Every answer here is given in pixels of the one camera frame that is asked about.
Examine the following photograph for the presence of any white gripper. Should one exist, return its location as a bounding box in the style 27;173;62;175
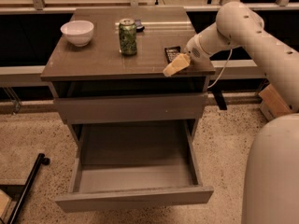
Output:
163;35;209;77

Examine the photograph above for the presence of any dark chocolate rxbar wrapper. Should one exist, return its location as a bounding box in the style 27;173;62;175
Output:
164;46;180;63

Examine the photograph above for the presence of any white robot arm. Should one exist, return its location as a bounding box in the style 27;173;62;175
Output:
164;2;299;224

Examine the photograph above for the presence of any grey drawer cabinet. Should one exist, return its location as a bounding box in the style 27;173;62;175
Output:
40;6;217;142

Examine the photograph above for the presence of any grey upper drawer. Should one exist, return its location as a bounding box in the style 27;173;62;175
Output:
54;93;207;124

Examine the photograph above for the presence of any open grey middle drawer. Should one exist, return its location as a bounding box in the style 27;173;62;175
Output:
56;120;213;212

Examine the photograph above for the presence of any small dark device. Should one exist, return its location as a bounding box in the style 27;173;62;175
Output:
135;20;145;33

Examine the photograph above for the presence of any green soda can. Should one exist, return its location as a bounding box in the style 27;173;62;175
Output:
119;18;137;55

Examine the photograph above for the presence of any cardboard box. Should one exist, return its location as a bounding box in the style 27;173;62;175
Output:
259;85;292;120

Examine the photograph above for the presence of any white ceramic bowl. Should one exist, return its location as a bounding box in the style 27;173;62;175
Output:
61;21;94;47

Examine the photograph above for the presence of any black metal bar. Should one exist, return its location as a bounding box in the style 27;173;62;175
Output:
7;153;50;224

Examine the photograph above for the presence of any white cable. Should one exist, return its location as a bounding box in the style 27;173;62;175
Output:
206;49;234;90

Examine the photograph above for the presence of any black bracket leg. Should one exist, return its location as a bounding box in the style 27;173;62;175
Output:
211;87;227;110

